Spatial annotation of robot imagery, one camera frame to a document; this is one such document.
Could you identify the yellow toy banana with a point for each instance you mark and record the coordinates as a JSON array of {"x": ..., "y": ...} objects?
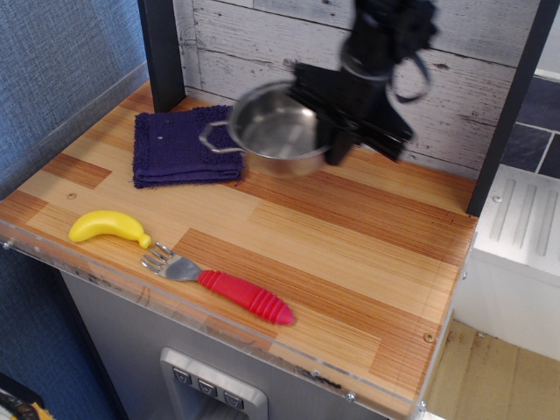
[{"x": 106, "y": 222}]

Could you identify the stainless steel pot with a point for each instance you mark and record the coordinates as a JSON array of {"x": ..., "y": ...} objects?
[{"x": 276, "y": 135}]

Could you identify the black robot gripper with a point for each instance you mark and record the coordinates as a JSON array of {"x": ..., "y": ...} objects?
[{"x": 352, "y": 106}]

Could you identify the black frame post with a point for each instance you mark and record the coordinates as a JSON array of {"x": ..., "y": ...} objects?
[
  {"x": 531, "y": 53},
  {"x": 161, "y": 45}
]

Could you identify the black left frame post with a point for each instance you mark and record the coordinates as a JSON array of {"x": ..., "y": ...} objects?
[{"x": 161, "y": 45}]

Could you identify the fork with red handle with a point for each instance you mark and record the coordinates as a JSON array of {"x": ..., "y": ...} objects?
[{"x": 257, "y": 300}]

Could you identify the silver dispenser button panel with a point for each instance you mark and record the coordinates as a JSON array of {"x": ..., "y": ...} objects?
[{"x": 198, "y": 391}]

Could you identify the yellow black object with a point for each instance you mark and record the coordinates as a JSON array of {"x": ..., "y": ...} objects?
[{"x": 15, "y": 408}]

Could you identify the purple folded towel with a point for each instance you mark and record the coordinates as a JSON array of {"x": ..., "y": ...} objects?
[{"x": 168, "y": 150}]

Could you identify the clear acrylic table edge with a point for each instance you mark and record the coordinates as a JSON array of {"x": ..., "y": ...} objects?
[{"x": 348, "y": 355}]

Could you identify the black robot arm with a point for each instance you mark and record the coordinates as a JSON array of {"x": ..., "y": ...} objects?
[{"x": 397, "y": 29}]

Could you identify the white ribbed cabinet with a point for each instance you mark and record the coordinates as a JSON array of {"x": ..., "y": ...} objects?
[{"x": 510, "y": 284}]

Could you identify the black right frame post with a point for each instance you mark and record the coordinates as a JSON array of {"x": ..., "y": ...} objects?
[{"x": 531, "y": 53}]

